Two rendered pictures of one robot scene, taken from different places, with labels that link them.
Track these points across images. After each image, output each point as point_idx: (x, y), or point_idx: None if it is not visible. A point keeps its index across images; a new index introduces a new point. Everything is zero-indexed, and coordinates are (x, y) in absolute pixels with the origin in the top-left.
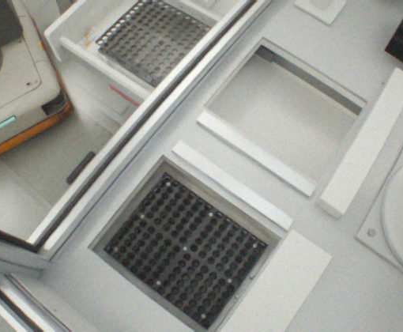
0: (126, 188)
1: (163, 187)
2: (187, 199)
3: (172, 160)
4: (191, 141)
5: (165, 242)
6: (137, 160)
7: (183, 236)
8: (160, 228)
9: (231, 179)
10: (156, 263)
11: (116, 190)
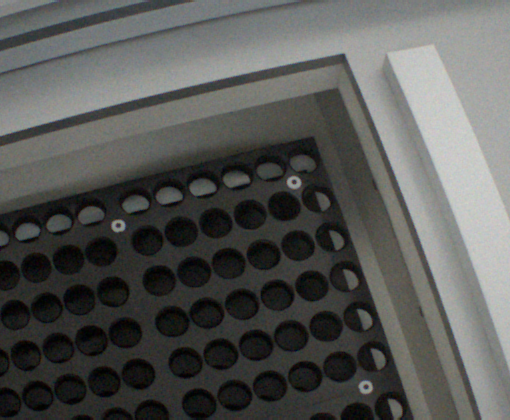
0: (133, 76)
1: (268, 184)
2: (322, 282)
3: (366, 92)
4: (471, 83)
5: (135, 378)
6: (241, 14)
7: (210, 395)
8: (146, 309)
9: None
10: (48, 411)
11: (96, 60)
